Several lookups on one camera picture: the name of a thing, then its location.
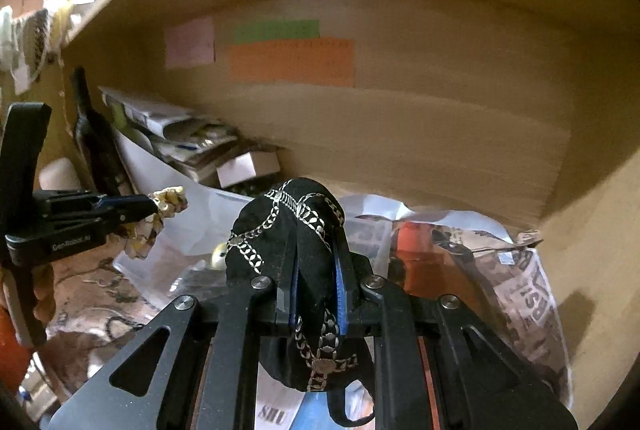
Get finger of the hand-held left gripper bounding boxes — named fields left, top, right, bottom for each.
left=104, top=209, right=157, bottom=227
left=97, top=193, right=159, bottom=212

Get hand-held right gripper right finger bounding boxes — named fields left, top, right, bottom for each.
left=331, top=249, right=582, bottom=430

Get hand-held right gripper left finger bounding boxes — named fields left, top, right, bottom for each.
left=47, top=230, right=302, bottom=430

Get cream patterned cloth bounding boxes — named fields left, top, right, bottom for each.
left=121, top=186, right=189, bottom=262

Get black chain print face mask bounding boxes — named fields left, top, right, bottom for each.
left=225, top=178, right=376, bottom=427

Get wooden shelf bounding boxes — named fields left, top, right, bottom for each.
left=59, top=0, right=633, bottom=430

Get person's left hand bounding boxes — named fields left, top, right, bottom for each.
left=33, top=260, right=57, bottom=328

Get white plastic sheet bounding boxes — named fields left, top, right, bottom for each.
left=112, top=127, right=271, bottom=278

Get dark bottle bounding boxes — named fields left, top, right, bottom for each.
left=69, top=66, right=132, bottom=202

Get stack of papers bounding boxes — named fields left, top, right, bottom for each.
left=99, top=85, right=240, bottom=183

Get orange packet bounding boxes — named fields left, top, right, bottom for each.
left=392, top=221, right=453, bottom=298

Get brown floral cloth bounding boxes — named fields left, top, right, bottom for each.
left=20, top=240, right=221, bottom=416

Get small cardboard box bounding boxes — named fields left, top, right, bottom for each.
left=216, top=151, right=282, bottom=189

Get blue printed paper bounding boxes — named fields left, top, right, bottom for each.
left=254, top=382, right=376, bottom=430

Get pink sticky note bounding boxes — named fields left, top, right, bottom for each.
left=165, top=17, right=217, bottom=70

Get clear plastic printed bag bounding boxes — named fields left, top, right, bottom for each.
left=345, top=194, right=573, bottom=413

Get hanging patterned cloths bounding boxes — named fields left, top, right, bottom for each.
left=0, top=0, right=76, bottom=93

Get orange sticky note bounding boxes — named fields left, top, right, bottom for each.
left=227, top=37, right=357, bottom=88

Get green sticky note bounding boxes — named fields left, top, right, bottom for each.
left=233, top=19, right=321, bottom=45

